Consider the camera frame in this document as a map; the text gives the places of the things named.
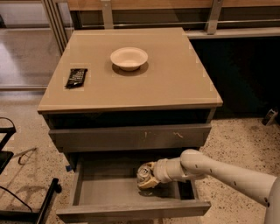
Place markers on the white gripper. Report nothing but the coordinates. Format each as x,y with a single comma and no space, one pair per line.
161,172

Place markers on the green white 7up can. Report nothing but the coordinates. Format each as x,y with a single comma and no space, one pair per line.
144,174

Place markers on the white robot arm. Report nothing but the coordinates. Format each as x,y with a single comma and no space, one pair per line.
192,164

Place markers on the open grey middle drawer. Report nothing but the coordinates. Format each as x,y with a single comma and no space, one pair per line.
105,190

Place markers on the tan top drawer cabinet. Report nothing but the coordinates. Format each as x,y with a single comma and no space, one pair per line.
171,88

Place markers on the closed grey top drawer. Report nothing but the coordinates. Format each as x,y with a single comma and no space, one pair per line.
130,138

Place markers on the white paper bowl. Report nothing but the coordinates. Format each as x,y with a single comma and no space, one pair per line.
129,58

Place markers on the black snack packet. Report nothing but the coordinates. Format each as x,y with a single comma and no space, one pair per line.
76,78

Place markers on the grey object on floor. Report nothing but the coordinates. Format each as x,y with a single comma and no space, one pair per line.
270,117

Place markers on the black chair base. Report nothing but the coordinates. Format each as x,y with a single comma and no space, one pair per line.
29,214

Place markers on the metal wall shelf frame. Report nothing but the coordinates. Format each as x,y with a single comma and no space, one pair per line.
202,19

